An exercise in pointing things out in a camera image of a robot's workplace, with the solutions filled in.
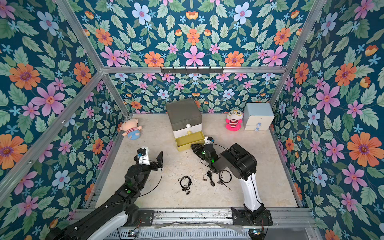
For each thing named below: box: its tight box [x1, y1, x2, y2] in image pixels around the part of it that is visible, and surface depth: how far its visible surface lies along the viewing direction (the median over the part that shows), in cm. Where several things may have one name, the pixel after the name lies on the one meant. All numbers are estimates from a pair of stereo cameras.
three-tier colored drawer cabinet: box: [166, 97, 205, 150], surface depth 97 cm
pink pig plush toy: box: [119, 118, 142, 140], surface depth 106 cm
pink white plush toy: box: [225, 109, 244, 132], surface depth 112 cm
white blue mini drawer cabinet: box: [243, 103, 275, 132], surface depth 106 cm
